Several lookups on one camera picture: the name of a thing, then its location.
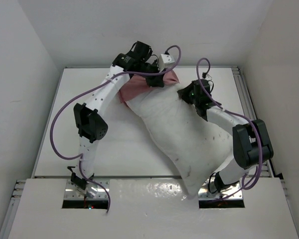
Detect white pillow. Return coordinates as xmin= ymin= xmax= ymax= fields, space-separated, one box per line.
xmin=122 ymin=84 xmax=233 ymax=196

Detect aluminium frame rail right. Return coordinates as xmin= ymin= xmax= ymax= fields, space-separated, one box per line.
xmin=231 ymin=66 xmax=275 ymax=178

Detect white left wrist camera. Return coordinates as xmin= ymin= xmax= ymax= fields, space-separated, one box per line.
xmin=157 ymin=54 xmax=175 ymax=72

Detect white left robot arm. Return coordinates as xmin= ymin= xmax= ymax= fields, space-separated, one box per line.
xmin=71 ymin=41 xmax=165 ymax=190

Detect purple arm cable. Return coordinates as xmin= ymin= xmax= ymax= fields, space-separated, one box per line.
xmin=49 ymin=45 xmax=182 ymax=214
xmin=196 ymin=58 xmax=262 ymax=201

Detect white front cover board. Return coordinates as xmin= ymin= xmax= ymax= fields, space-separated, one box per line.
xmin=9 ymin=178 xmax=298 ymax=239

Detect red pink patterned pillowcase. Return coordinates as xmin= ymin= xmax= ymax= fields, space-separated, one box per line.
xmin=118 ymin=71 xmax=179 ymax=103

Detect aluminium frame rail left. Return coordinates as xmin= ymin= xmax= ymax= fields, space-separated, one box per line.
xmin=0 ymin=180 xmax=26 ymax=239

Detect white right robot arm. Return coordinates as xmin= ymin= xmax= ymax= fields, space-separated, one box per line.
xmin=177 ymin=79 xmax=274 ymax=193

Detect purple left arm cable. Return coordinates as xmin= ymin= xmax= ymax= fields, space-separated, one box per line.
xmin=49 ymin=45 xmax=182 ymax=214

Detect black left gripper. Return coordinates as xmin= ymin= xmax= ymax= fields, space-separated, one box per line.
xmin=138 ymin=60 xmax=166 ymax=88

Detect aluminium frame rail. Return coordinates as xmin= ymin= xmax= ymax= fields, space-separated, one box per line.
xmin=0 ymin=180 xmax=26 ymax=239
xmin=231 ymin=66 xmax=275 ymax=178

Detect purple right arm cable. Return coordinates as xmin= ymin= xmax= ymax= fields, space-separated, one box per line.
xmin=196 ymin=58 xmax=262 ymax=201

